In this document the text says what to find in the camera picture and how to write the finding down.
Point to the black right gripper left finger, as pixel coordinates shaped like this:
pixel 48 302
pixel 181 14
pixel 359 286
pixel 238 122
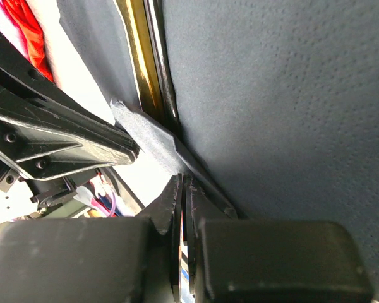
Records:
pixel 123 259

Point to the dark blue paper napkin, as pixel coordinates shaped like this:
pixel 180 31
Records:
pixel 278 103

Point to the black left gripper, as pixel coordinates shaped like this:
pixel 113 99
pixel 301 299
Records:
pixel 44 135

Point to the red cloth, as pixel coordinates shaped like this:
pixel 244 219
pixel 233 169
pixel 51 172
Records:
pixel 25 20

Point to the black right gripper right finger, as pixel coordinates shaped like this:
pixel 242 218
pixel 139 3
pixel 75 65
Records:
pixel 244 260

